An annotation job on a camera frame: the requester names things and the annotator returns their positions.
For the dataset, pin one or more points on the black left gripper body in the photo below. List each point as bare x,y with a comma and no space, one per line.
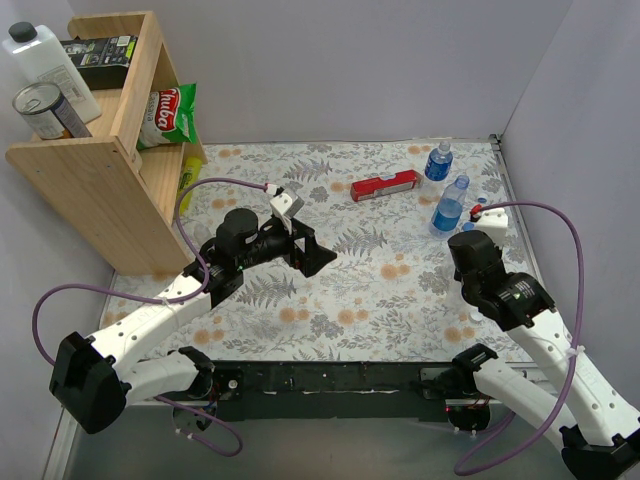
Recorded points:
302,247

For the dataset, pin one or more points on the green white snack bag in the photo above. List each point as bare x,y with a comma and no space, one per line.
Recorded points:
169,118

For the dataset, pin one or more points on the black green box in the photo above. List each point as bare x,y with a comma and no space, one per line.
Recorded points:
103,63

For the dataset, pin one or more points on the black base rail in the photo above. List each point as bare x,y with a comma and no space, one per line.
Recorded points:
269,390

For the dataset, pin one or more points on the wooden shelf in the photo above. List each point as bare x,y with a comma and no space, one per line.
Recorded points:
119,199

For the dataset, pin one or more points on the yellow marker tube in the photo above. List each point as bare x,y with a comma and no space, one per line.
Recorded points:
189,175

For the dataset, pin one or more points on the red toothpaste box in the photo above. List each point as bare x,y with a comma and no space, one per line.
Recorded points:
379,186

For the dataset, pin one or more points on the Pocari Sweat blue label bottle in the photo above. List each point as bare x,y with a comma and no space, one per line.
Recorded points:
439,162

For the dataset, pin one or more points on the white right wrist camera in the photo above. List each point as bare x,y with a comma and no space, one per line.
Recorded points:
493,222

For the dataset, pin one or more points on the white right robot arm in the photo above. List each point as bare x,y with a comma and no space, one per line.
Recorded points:
593,427

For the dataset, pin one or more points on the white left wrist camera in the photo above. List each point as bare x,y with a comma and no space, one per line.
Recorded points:
284,203

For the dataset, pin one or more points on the floral patterned table mat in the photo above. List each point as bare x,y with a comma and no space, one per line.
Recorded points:
390,294

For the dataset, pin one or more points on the metal tin can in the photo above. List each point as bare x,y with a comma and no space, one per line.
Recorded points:
45,109

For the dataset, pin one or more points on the blue label crushed bottle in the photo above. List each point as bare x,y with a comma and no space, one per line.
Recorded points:
449,208

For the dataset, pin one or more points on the white bottle black cap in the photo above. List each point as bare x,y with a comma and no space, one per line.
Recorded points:
42,58

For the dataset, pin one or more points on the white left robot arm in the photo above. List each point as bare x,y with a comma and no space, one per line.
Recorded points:
97,377

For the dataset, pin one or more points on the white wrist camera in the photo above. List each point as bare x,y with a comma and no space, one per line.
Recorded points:
284,203
493,222

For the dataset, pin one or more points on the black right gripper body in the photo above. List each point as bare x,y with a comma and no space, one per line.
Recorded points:
458,273

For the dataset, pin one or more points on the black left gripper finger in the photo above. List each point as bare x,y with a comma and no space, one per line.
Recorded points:
304,236
312,258

